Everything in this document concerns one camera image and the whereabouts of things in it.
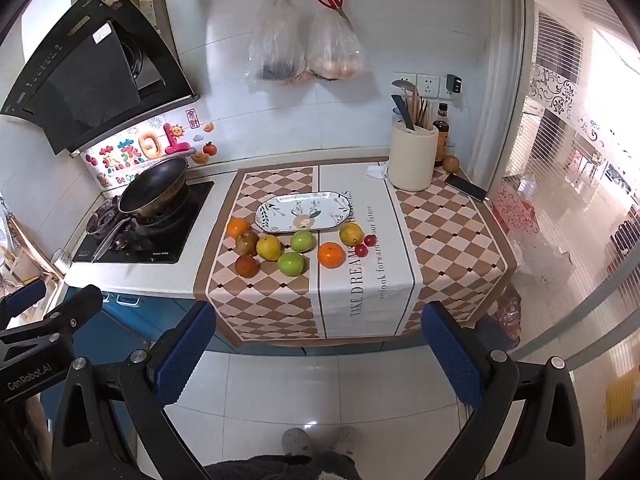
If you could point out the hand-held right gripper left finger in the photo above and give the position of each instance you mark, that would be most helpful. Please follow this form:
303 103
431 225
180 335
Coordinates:
185 355

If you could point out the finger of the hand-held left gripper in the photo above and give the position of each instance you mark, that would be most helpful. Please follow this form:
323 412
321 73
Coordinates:
25 294
75 305

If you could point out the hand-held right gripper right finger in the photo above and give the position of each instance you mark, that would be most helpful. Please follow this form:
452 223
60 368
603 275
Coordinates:
450 360

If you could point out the reddish brown apple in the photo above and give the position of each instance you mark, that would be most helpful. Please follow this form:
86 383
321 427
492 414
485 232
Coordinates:
247 265

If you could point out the brownish green apple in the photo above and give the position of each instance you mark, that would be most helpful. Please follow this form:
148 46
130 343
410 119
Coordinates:
247 243

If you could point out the yellow lemon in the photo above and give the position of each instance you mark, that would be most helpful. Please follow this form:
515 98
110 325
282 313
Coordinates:
269 248

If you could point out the orange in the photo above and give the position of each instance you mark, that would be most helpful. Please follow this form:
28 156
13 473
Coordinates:
237 227
331 255

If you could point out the red cherry tomato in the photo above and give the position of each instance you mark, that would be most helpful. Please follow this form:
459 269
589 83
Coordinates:
369 240
360 250

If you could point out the floral ceramic plate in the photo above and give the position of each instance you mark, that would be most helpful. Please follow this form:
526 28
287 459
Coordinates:
280 212

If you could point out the red plastic bag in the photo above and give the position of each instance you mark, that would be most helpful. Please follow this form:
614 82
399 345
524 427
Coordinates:
507 312

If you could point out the brown checkered table cloth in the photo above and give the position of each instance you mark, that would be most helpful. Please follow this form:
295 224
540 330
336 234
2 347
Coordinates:
350 290

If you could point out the grey fluffy slipper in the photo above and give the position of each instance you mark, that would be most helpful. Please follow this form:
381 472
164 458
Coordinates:
296 442
346 440

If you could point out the black frying pan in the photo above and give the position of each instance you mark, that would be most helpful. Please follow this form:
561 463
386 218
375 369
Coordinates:
155 185

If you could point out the black gas stove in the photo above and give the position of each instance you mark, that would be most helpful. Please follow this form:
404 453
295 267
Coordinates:
195 210

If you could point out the dark grey trousers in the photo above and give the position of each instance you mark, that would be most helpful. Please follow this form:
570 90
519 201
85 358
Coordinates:
280 467

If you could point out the black smartphone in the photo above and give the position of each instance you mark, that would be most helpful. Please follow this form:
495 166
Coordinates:
467 187

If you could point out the small brown pear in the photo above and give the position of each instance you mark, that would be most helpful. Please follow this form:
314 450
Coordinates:
451 164

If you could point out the white crumpled tissue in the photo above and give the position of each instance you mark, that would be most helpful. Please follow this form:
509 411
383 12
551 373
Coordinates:
376 171

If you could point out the cream utensil holder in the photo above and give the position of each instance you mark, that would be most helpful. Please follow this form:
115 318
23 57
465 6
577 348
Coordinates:
410 160

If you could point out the black range hood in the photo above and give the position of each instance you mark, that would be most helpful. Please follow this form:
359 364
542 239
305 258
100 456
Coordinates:
75 85

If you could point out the glass sliding door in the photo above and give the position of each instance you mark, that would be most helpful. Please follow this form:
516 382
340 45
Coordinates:
575 185

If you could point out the dark sauce bottle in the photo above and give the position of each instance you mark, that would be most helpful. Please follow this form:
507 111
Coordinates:
441 140

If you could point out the bundle of chopsticks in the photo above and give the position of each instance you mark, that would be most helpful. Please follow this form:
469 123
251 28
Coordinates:
421 115

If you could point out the silver can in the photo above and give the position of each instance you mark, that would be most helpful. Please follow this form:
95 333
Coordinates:
402 112

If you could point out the black plug charger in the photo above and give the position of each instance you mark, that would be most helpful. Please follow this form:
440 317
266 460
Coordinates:
454 84

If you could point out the metal spatula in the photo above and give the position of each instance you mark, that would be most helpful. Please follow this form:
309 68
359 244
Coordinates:
401 84

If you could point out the clear plastic bag dark contents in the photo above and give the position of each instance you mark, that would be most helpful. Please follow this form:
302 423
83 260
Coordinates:
275 45

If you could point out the clear plastic bag pale contents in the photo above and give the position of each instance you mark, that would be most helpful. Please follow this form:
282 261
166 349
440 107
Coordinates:
332 45

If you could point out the colourful wall sticker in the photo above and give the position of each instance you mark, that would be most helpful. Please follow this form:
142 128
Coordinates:
150 145

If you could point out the white wall socket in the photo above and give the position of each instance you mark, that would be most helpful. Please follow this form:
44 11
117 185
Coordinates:
428 85

